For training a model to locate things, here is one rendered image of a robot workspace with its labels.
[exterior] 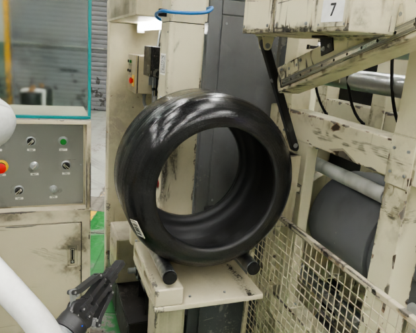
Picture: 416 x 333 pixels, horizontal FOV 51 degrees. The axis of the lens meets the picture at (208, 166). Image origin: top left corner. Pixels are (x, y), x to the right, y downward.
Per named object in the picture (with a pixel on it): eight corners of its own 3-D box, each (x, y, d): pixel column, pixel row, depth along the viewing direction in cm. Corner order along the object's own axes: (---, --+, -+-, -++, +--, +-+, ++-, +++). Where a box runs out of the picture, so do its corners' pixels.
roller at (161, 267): (144, 224, 162) (154, 228, 164) (138, 234, 162) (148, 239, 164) (168, 269, 130) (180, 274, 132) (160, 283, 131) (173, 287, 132)
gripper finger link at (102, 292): (86, 316, 105) (89, 320, 106) (113, 282, 114) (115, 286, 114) (75, 315, 107) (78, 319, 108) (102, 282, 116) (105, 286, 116)
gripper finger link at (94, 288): (73, 312, 107) (70, 308, 107) (100, 278, 115) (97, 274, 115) (84, 313, 105) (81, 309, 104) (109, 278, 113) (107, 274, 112)
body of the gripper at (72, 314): (44, 320, 102) (69, 291, 109) (64, 345, 106) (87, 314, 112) (65, 322, 98) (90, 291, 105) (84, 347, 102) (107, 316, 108)
